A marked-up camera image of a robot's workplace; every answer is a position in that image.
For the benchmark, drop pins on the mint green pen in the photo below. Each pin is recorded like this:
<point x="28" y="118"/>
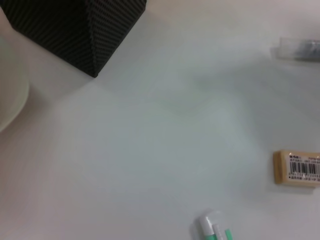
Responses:
<point x="208" y="227"/>

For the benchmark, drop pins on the black mesh pen holder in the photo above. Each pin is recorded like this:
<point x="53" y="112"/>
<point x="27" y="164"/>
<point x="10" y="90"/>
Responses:
<point x="62" y="32"/>

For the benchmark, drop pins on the pale green glass fruit plate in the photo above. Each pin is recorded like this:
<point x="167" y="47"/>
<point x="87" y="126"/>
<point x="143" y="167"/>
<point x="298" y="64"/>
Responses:
<point x="12" y="100"/>

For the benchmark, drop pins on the beige eraser with barcode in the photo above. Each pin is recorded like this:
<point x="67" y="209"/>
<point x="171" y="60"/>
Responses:
<point x="297" y="170"/>

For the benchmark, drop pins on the grey pen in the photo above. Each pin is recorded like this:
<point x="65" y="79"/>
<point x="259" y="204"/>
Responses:
<point x="300" y="48"/>

